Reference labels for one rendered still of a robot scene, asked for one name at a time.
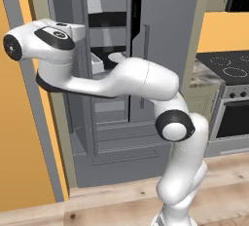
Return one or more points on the black hob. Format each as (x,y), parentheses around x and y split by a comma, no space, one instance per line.
(227,67)

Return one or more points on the beige base cupboard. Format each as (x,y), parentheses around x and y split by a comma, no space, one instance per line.
(201,106)

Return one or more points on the grey fridge door with bins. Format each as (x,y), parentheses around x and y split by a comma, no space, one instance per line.
(66,6)

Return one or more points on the grey upright panel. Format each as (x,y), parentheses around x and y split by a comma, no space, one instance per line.
(35,113)

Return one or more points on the grey oven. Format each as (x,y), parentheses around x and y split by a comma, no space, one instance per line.
(233,145)

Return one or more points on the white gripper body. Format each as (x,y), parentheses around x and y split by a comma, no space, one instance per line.
(79,32)

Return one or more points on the black oven knob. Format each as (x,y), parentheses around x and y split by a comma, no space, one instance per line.
(232,95)
(243,94)

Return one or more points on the black oven door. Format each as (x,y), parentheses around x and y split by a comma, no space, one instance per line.
(235,121)

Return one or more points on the black fridge shelf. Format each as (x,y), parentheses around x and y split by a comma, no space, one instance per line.
(107,50)
(108,19)

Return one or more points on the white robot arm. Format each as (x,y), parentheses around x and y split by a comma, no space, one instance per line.
(136,77)

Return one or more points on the white box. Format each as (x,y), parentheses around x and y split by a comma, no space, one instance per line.
(94,5)
(97,64)

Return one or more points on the grey fridge freezer drawer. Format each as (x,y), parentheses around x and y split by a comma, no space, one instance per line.
(123,171)

